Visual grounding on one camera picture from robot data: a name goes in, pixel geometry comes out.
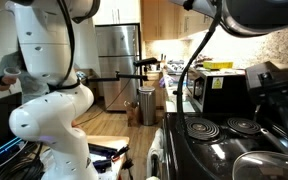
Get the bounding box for bystander hand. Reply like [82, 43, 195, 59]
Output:
[0, 75, 18, 86]

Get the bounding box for white paper cup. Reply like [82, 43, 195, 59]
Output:
[3, 67, 22, 80]

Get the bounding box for glass pot lid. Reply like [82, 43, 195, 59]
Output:
[232, 150, 288, 180]

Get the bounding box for person in grey shirt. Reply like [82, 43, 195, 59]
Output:
[0, 49, 52, 104]

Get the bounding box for black laptop screen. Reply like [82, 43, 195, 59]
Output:
[0, 92, 25, 168]

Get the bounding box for stainless steel refrigerator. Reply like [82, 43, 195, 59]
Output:
[94, 23, 142, 113]

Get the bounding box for blue and black tray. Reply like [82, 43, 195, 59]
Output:
[88, 143, 118, 174]

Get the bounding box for white upper cabinet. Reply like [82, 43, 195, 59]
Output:
[93, 0, 142, 26]

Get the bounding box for stainless steel trash can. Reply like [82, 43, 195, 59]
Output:
[138, 85, 157, 127]

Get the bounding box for wooden base cabinet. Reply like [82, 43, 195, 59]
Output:
[143, 71, 168, 108]

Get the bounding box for purple cloth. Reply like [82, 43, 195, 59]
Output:
[158, 75, 176, 89]

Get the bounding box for pale yellow towel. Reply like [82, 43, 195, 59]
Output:
[147, 128, 166, 178]

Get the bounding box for dish rack with dishes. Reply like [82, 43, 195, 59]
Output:
[166, 59, 187, 76]

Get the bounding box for large coil burner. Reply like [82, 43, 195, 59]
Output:
[184, 116, 221, 141]

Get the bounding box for yellow warning sticker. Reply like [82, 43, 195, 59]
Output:
[211, 77, 224, 90]

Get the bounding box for yellow flat box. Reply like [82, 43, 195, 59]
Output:
[202, 60, 234, 71]

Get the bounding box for black electric stove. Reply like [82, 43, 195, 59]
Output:
[162, 111, 288, 180]

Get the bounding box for small coil burner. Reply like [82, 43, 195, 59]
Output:
[226, 117, 262, 135]

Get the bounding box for black arm base hose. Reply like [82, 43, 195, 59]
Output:
[47, 0, 82, 92]

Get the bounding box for black cable bundle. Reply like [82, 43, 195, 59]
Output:
[0, 141, 47, 180]

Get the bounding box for black camera boom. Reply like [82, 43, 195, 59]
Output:
[83, 70, 149, 84]

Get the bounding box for red handled pliers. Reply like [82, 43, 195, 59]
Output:
[111, 144, 132, 163]

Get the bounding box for black stereo camera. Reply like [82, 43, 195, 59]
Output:
[132, 57, 161, 68]

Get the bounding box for wooden wall cabinet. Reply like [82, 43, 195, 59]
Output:
[141, 0, 215, 42]

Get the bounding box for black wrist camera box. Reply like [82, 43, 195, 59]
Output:
[244, 60, 288, 102]

